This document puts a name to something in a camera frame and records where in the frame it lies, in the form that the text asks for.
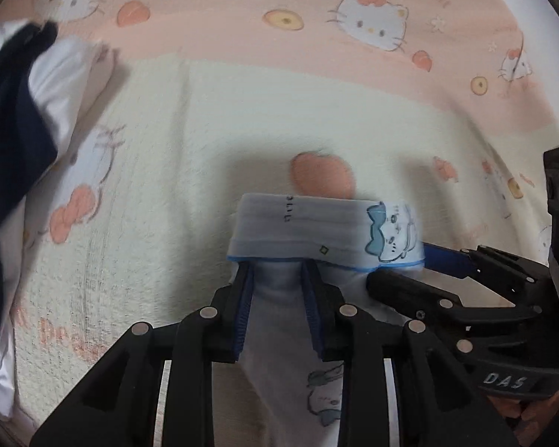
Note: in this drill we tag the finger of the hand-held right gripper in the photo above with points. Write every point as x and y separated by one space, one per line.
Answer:
410 291
447 258

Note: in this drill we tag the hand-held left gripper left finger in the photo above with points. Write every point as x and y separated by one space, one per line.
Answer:
243 316

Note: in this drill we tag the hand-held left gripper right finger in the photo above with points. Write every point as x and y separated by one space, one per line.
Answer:
311 312

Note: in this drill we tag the white blue printed garment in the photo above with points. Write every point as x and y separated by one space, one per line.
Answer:
307 228

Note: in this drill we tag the person's right hand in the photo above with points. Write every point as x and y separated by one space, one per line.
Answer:
526 412

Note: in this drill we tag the pink cream cat printed blanket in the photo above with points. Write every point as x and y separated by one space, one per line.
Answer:
191 125

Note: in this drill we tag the white and navy garment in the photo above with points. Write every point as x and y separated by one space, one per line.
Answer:
18 125

